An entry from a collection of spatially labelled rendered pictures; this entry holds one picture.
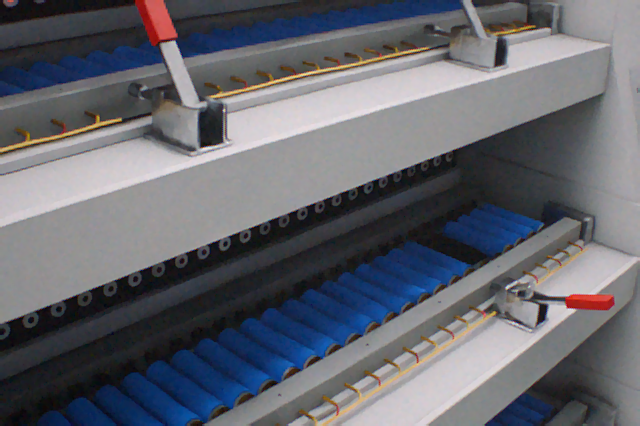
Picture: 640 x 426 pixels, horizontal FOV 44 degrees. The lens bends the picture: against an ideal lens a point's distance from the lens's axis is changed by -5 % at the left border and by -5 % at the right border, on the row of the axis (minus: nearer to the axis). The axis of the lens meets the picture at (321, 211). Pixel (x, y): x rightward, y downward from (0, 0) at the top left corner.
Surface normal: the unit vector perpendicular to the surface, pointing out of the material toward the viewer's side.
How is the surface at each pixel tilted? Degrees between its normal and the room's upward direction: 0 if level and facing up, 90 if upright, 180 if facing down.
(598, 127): 90
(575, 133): 90
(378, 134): 109
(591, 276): 19
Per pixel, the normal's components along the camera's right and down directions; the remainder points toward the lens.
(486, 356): 0.04, -0.91
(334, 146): 0.73, 0.30
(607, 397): -0.68, 0.27
